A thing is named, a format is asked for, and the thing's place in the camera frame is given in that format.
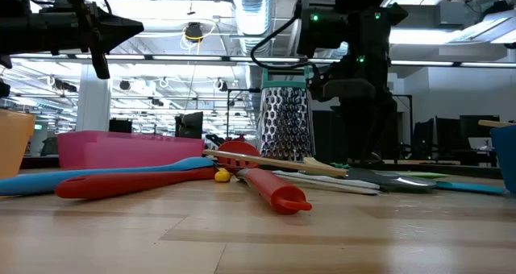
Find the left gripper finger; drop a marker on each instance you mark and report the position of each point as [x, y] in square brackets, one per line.
[117, 23]
[115, 36]

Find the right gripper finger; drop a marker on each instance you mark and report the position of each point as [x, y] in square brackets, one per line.
[383, 129]
[356, 129]

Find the green silicone spatula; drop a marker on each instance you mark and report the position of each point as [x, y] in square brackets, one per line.
[423, 175]

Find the grey-green table knife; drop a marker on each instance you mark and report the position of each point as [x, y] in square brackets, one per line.
[306, 175]

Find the small yellow spoon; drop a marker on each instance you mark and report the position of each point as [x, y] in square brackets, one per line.
[222, 176]

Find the dark red slotted turner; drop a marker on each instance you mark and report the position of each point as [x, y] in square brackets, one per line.
[121, 183]

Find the blue silicone spoon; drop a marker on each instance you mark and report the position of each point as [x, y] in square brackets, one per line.
[40, 181]

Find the small teal plastic piece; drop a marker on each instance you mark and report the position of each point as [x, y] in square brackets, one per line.
[340, 165]

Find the white building column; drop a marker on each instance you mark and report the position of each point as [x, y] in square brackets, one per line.
[93, 100]

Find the teal metal box grater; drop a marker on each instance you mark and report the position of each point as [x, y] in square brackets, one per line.
[284, 121]

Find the small black monitor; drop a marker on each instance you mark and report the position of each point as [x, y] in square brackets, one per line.
[120, 125]

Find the pink translucent plastic bin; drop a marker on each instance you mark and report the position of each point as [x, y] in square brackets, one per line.
[121, 151]

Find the orange translucent plastic bin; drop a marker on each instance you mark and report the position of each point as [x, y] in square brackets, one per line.
[14, 145]

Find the dark blue plastic bin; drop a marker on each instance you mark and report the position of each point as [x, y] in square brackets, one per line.
[506, 157]

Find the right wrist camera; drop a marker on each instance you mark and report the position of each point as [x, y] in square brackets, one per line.
[322, 32]

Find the black ceiling camera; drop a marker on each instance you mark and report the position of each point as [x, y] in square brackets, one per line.
[194, 30]

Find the black metal table frame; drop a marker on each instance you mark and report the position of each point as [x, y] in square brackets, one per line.
[463, 170]

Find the silver air duct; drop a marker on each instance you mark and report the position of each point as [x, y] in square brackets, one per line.
[253, 16]

